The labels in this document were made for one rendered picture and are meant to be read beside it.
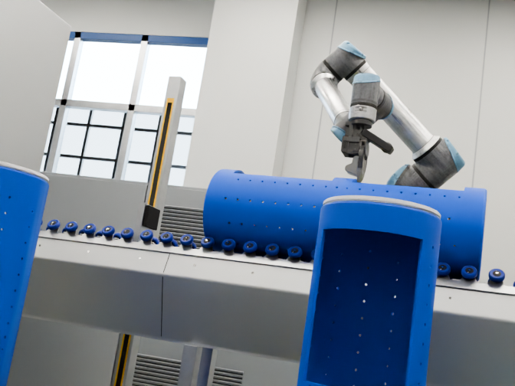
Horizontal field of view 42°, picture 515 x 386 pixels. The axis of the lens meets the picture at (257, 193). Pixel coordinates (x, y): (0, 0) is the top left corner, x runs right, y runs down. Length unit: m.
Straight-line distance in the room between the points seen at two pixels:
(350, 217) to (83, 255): 1.16
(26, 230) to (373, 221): 0.93
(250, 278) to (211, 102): 3.13
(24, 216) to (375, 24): 4.03
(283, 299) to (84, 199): 2.30
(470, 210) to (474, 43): 3.45
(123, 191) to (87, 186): 0.24
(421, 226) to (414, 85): 3.79
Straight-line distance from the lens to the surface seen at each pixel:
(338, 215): 1.53
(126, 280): 2.31
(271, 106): 5.01
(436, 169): 2.95
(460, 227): 2.04
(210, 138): 5.05
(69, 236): 2.47
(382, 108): 2.39
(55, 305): 2.49
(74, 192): 4.23
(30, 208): 1.91
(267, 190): 2.17
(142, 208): 2.42
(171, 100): 2.91
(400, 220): 1.50
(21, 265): 1.91
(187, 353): 2.24
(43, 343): 4.20
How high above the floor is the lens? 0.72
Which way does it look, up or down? 11 degrees up
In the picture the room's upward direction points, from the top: 9 degrees clockwise
